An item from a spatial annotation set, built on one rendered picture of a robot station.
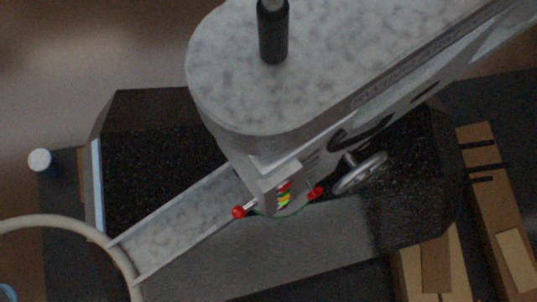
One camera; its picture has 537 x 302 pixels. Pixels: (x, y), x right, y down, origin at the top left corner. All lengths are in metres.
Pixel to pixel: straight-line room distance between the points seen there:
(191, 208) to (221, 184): 0.09
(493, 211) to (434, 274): 0.42
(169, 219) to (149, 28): 1.54
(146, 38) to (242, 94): 2.02
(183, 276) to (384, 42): 1.12
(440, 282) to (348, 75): 1.54
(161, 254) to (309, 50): 0.76
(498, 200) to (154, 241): 1.55
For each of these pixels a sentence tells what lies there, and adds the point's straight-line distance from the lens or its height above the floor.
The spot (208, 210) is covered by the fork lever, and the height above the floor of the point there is 1.05.
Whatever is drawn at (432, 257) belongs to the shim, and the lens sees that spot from 2.24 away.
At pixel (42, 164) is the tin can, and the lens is 2.55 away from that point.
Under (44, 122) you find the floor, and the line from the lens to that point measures 2.76.
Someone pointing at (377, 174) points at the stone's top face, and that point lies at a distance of 1.66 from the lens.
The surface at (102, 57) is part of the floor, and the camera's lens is 2.79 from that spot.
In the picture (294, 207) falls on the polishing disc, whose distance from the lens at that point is 1.57.
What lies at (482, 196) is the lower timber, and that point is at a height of 0.13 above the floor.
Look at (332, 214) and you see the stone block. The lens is 1.66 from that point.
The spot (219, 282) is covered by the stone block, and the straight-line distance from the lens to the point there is 1.76.
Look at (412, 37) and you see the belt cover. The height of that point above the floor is 1.69.
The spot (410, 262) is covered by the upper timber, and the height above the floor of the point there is 0.25.
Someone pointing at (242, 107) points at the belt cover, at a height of 1.69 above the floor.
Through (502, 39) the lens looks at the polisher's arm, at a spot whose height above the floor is 1.23.
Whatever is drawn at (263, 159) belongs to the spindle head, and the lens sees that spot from 0.90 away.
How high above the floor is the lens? 2.41
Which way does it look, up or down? 74 degrees down
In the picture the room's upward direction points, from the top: 1 degrees counter-clockwise
